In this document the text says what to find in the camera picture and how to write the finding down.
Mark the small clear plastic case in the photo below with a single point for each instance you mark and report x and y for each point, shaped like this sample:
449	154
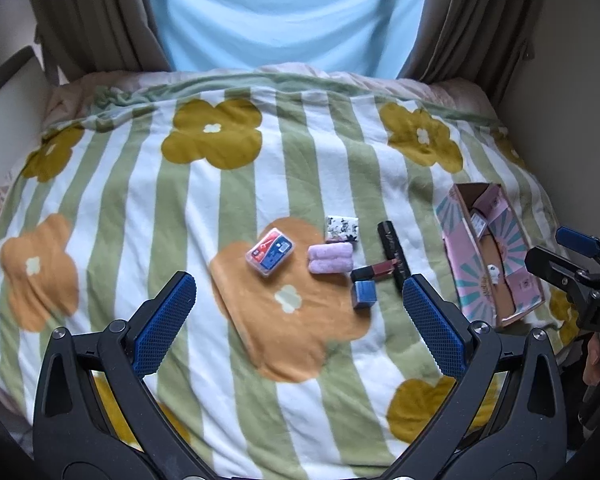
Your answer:
478	225

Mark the light blue sheer curtain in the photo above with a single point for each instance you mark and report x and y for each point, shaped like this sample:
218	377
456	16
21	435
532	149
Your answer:
280	10

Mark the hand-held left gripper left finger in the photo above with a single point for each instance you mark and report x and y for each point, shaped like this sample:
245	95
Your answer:
162	325

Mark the purple towel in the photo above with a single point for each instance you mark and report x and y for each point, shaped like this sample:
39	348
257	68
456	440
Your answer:
330	257

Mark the green striped floral blanket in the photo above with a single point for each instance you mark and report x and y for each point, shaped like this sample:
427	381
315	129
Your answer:
130	200

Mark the white patterned small box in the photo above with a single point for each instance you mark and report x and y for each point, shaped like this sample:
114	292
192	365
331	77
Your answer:
341	227

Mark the pink cardboard box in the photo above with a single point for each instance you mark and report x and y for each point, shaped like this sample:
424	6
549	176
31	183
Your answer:
457	250

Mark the dark red lipstick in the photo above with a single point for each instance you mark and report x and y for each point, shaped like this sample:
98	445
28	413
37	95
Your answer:
375	270

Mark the small blue cube box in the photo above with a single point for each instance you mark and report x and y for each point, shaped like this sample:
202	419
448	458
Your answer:
364	294

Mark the brown curtain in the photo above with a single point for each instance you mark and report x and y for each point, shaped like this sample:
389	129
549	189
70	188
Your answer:
480	10
95	10

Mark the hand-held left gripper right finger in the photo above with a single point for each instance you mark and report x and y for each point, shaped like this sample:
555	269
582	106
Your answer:
435	330

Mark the white spotted small item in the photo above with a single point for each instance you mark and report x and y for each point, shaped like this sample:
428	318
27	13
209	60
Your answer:
493	272

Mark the person's right hand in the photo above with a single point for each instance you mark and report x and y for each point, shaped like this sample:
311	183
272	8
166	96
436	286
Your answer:
592	360

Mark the black cosmetic tube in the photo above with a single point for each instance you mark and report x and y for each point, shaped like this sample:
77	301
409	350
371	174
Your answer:
391	242

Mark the red and blue card case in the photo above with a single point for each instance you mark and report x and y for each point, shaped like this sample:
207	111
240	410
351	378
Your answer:
271	252

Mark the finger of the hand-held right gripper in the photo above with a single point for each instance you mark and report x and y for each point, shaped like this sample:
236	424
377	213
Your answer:
577	241
550	262

